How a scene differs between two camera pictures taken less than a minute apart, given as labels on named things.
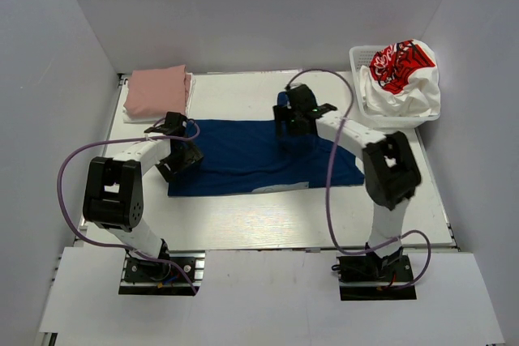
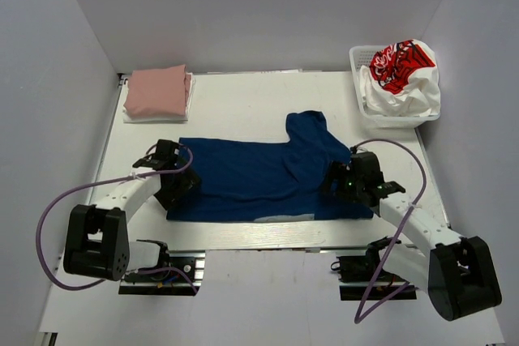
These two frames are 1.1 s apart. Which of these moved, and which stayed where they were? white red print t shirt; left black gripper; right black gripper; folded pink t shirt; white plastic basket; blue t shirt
Moved: right black gripper; blue t shirt; left black gripper
Stayed: white plastic basket; white red print t shirt; folded pink t shirt
